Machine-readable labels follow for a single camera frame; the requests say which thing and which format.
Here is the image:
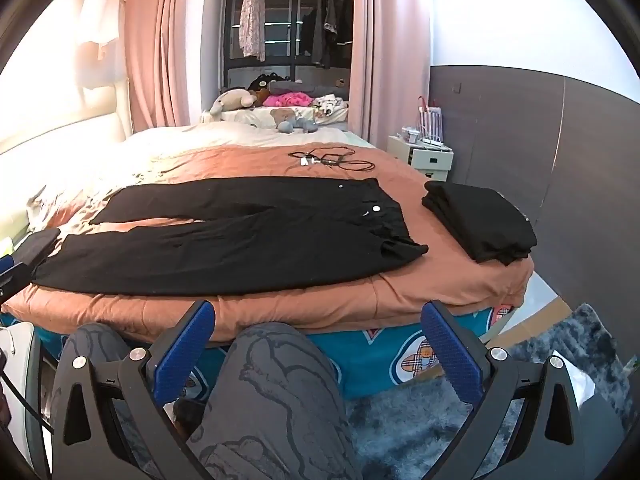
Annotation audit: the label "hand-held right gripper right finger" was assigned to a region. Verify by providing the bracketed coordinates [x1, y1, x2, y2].
[421, 300, 626, 480]

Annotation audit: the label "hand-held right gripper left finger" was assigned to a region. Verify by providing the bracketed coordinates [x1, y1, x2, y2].
[50, 299, 217, 480]

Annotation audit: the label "black pants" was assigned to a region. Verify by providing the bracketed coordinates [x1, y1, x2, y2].
[31, 177, 429, 297]

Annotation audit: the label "dark cloth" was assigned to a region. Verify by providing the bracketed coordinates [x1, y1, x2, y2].
[15, 228, 61, 266]

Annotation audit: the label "blue printed bed sheet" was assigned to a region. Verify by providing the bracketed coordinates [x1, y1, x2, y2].
[0, 305, 516, 401]

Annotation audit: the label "white appliance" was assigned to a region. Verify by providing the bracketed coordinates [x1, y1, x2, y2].
[0, 322, 56, 480]

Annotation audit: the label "grey-blue fuzzy cloth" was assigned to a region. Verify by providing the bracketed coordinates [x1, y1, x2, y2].
[345, 302, 640, 480]

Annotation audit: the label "person's grey printed trousers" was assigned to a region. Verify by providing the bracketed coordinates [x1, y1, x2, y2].
[57, 322, 363, 480]

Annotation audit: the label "orange blanket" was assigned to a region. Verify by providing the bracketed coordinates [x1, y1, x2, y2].
[0, 142, 535, 343]

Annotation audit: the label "stack of folded black clothes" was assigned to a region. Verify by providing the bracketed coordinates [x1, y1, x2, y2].
[421, 180, 538, 267]

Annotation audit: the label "cream padded headboard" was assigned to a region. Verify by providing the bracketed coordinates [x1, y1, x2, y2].
[0, 77, 132, 161]

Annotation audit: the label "white nightstand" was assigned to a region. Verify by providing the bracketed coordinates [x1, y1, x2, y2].
[387, 134, 455, 180]

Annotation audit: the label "cream bed sheet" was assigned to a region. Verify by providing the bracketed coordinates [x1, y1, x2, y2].
[0, 122, 376, 233]

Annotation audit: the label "striped gift bag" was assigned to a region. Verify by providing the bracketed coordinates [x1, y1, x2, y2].
[417, 96, 443, 143]

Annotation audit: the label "white plush toy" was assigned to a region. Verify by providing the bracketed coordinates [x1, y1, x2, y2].
[209, 89, 257, 122]

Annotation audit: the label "pink plush cloth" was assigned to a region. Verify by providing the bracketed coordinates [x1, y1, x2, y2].
[264, 92, 313, 109]

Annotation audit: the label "white printed pillow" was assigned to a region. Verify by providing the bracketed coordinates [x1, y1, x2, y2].
[312, 95, 349, 122]

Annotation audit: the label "white sheer curtain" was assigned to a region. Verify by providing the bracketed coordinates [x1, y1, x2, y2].
[75, 0, 132, 92]

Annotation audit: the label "grey cushion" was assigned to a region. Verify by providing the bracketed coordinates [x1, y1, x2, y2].
[270, 79, 351, 101]

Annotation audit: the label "floral hanging garment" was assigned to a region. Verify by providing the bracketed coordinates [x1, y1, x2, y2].
[239, 0, 266, 62]

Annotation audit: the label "dark hanging clothes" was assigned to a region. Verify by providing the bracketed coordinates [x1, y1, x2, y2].
[300, 0, 354, 68]

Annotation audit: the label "right hand-held gripper cable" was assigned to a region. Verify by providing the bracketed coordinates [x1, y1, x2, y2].
[0, 355, 57, 436]

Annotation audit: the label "black cable bundle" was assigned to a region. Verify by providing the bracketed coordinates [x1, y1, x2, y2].
[287, 146, 377, 172]

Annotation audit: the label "dark window frame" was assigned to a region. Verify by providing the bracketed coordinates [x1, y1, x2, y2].
[222, 0, 353, 88]

